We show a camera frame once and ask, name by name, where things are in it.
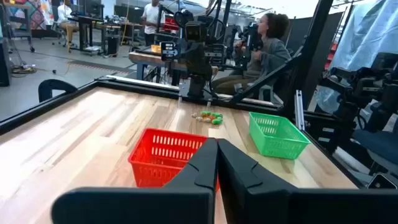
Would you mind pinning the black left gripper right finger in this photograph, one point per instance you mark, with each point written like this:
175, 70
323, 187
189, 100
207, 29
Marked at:
280, 205

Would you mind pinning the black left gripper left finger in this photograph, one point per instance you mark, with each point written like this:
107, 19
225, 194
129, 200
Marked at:
140, 205

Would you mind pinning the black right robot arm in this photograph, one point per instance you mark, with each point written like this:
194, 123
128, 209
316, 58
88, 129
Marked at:
197, 88

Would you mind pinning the wooden workbench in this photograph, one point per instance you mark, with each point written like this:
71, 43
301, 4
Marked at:
146, 57

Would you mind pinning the red plastic basket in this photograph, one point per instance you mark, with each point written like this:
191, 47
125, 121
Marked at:
155, 152

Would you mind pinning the person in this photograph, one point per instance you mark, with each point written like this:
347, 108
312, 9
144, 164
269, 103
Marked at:
63, 15
267, 56
152, 18

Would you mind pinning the green plastic basket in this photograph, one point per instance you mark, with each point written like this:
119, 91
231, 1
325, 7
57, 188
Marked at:
276, 137

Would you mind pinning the black desk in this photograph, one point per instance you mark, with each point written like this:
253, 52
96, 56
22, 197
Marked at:
87, 21

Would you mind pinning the black chair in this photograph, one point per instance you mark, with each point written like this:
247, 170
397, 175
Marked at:
53, 87

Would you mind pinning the black robot equipment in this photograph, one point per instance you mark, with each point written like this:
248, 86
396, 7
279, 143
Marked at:
373, 84

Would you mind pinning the light blue cloth cover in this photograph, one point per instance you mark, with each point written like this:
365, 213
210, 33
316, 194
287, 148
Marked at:
367, 37

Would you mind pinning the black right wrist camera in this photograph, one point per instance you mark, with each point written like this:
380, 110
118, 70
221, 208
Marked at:
193, 31

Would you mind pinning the silver aluminium bracket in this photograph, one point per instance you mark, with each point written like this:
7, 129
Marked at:
299, 109

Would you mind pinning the colourful wall hanging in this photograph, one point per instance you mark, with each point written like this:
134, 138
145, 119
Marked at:
37, 14

